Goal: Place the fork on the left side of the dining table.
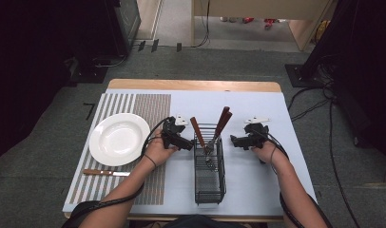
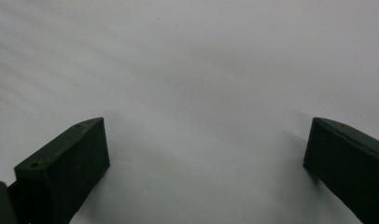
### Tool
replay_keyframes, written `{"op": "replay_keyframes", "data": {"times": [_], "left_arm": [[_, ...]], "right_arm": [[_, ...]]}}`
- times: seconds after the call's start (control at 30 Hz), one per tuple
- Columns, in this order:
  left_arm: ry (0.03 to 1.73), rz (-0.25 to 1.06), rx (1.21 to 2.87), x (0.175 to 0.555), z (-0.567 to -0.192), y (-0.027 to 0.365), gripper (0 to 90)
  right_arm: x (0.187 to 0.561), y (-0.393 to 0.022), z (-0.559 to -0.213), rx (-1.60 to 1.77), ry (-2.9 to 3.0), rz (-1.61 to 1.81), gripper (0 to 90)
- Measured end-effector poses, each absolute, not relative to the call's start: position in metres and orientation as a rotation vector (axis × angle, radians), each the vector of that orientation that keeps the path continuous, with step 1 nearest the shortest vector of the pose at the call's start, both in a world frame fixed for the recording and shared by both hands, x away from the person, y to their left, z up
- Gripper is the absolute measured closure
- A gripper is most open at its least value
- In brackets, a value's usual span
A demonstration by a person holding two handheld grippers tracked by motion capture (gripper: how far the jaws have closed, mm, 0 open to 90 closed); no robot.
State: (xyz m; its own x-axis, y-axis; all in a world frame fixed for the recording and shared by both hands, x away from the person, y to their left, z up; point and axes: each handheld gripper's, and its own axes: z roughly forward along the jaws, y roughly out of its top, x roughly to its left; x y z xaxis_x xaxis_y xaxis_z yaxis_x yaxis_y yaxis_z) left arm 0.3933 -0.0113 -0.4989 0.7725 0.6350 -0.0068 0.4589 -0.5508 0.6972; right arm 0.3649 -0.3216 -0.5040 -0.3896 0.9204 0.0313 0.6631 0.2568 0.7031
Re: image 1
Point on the black cabinet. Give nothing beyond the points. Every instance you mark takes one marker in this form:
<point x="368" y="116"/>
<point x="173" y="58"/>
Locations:
<point x="124" y="22"/>

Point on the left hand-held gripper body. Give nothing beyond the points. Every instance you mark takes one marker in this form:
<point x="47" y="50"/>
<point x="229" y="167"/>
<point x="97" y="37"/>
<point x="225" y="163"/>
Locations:
<point x="172" y="130"/>

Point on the striped woven placemat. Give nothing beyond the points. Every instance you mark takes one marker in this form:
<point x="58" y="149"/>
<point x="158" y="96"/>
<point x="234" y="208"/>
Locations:
<point x="150" y="107"/>

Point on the light wooden desk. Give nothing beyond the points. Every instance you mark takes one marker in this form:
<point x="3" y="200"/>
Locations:
<point x="260" y="8"/>

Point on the person's right hand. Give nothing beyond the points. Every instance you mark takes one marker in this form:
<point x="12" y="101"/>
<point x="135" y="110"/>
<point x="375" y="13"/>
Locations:
<point x="266" y="152"/>

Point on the black wrist band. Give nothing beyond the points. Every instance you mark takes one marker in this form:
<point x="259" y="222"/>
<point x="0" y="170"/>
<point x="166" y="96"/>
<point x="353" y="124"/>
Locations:
<point x="151" y="161"/>

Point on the person's dark clothing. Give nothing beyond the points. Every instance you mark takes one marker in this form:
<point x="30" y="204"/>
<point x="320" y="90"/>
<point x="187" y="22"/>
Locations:
<point x="203" y="221"/>

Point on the red item under desk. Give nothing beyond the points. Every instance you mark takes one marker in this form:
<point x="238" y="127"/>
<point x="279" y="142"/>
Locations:
<point x="269" y="22"/>

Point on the person's left hand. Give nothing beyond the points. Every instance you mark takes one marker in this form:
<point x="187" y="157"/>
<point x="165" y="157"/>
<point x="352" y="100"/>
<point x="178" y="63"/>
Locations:
<point x="157" y="151"/>

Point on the dark curtain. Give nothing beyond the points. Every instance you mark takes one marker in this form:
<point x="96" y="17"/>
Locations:
<point x="362" y="63"/>
<point x="26" y="63"/>

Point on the white round plate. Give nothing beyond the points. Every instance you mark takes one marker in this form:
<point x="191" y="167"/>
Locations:
<point x="119" y="139"/>

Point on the black stand base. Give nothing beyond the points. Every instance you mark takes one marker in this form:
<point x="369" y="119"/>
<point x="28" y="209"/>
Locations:
<point x="300" y="77"/>

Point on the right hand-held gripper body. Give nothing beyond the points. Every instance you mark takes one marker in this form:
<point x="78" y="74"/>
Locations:
<point x="256" y="133"/>

